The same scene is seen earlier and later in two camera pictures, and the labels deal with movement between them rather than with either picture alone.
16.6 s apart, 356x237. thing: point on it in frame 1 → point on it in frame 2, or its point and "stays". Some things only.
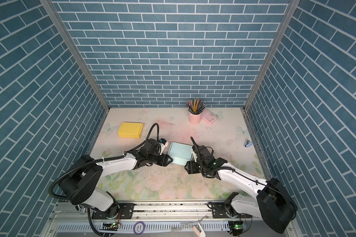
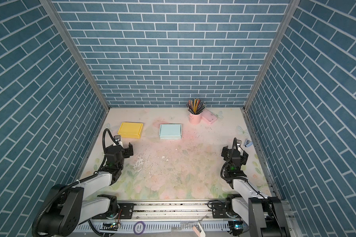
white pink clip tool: x=199 y=229 stays
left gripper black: x=164 y=160 → x=127 y=153
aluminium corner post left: x=58 y=17 stays
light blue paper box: x=180 y=153 → x=168 y=131
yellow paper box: x=130 y=130 stays
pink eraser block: x=208 y=116 stays
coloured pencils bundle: x=196 y=106 stays
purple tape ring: x=135 y=232 stays
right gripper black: x=190 y=167 → x=226 y=152
